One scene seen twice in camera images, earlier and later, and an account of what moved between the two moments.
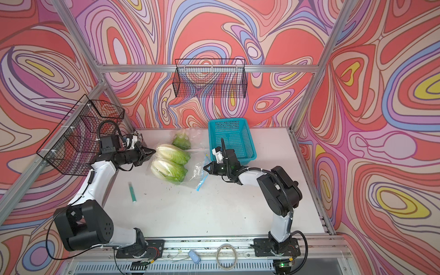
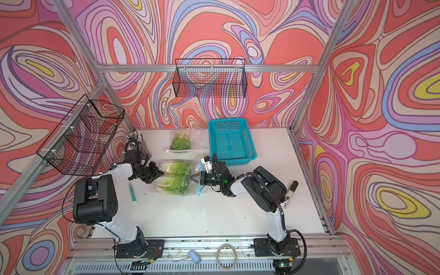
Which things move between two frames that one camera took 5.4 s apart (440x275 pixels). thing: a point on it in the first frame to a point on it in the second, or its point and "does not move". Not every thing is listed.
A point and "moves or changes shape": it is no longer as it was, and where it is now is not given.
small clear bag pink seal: x=190 y=138 does not move
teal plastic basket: x=236 y=135 does not move
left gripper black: x=140 y=150 to x=155 y=173
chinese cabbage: x=173 y=153 to x=176 y=167
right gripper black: x=213 y=168 to x=203 y=177
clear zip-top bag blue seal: x=183 y=167 moves or changes shape
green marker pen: x=132 y=192 does not move
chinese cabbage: x=173 y=172 to x=176 y=184
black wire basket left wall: x=74 y=144 does not move
